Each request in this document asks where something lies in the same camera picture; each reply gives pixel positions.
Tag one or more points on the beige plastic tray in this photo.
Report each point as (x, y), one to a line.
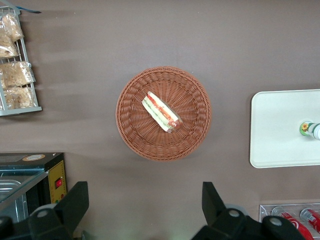
(275, 125)

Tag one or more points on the red cola bottle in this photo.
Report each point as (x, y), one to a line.
(312, 217)
(295, 225)

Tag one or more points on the clear acrylic bottle rack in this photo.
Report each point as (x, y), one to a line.
(265, 212)

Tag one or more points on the round brown wicker basket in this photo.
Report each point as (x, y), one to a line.
(190, 100)

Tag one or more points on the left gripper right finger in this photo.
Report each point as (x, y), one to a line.
(225, 222)

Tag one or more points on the black food warmer machine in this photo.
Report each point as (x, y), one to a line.
(25, 165)

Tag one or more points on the blue tape strip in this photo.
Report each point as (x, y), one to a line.
(30, 10)

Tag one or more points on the clear bag of snacks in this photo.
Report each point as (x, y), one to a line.
(12, 27)
(17, 97)
(15, 75)
(7, 47)

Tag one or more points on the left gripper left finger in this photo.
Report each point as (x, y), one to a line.
(60, 217)

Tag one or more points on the wrapped triangle sandwich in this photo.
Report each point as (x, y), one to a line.
(160, 112)

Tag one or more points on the green gum bottle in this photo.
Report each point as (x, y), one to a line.
(306, 128)

